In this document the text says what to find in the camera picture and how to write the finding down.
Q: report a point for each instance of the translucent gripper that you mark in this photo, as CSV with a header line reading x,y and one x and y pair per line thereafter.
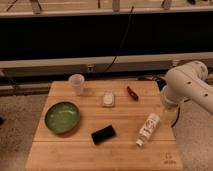
x,y
170,101

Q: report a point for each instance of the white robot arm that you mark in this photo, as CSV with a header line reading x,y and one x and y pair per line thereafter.
x,y
186,81

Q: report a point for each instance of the white rectangular eraser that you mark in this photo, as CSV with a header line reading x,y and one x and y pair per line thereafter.
x,y
108,99

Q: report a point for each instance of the white plastic bottle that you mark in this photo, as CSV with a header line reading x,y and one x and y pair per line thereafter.
x,y
147,129

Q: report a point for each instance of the small red brown object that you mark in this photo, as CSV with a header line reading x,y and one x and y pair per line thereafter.
x,y
132,93

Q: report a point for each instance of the black rectangular block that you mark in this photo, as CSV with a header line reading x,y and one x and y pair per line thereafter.
x,y
103,134

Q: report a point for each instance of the clear plastic cup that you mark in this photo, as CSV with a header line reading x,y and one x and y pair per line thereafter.
x,y
77,83

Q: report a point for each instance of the green ceramic bowl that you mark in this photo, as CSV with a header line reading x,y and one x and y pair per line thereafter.
x,y
62,117

